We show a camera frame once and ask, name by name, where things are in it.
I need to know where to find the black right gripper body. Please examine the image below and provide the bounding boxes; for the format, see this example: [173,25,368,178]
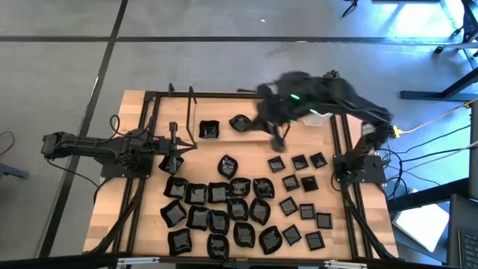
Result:
[257,84,299,153]

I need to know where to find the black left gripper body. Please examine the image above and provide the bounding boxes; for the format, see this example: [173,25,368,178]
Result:
[158,122,180,175]

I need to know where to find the black stand legs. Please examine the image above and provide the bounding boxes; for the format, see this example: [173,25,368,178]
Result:
[341,0,360,18]

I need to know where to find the black desk foot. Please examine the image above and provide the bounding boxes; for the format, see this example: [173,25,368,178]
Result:
[400,67,478,102]

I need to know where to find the grey floor object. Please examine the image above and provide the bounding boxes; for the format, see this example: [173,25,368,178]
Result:
[0,163,30,181]

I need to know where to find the black rig beam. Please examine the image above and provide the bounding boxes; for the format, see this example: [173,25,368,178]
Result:
[0,253,478,269]

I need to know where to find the black desk beam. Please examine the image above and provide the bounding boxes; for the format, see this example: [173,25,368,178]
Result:
[388,178,471,214]

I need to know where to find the white board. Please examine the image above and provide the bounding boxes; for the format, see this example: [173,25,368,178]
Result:
[391,188,450,253]

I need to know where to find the office chair base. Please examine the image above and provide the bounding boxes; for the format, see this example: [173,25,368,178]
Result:
[432,25,478,58]

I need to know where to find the grey panel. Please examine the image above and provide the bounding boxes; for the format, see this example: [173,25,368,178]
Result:
[468,111,478,201]

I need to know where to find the dark grey laptop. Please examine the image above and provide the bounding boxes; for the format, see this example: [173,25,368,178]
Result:
[447,193,478,269]

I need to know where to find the wooden shelf with black frame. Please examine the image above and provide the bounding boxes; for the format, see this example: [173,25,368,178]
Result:
[185,84,292,146]

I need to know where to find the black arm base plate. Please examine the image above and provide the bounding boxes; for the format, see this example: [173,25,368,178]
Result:
[333,155,387,184]
[100,164,152,179]

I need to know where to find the black cable bundle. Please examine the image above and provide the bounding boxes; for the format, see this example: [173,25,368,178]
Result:
[89,179,146,255]
[341,182,397,259]

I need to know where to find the silver metal bracket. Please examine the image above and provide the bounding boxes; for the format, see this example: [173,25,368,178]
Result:
[117,256,161,267]
[323,259,369,269]

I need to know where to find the yellow extension cable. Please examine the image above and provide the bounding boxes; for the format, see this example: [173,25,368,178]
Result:
[391,99,478,138]

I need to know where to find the black floor cable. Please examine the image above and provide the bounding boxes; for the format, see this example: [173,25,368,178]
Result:
[405,125,472,153]
[0,130,16,156]

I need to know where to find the pale grey cable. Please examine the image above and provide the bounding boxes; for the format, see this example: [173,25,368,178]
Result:
[429,140,478,162]

